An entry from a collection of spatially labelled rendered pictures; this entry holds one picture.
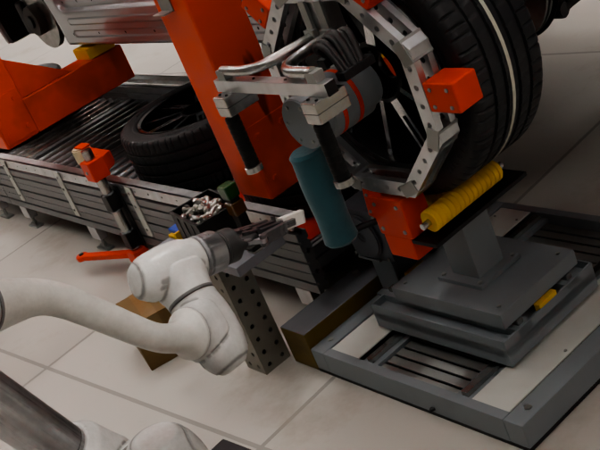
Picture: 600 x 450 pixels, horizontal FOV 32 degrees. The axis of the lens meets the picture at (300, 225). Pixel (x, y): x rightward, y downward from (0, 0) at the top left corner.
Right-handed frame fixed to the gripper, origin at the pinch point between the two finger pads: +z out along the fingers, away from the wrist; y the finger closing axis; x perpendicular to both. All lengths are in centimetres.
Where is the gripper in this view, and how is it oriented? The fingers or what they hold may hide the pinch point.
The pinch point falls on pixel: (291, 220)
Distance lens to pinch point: 230.2
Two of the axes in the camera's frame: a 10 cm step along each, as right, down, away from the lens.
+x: 1.7, 9.5, 2.6
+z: 7.4, -3.0, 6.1
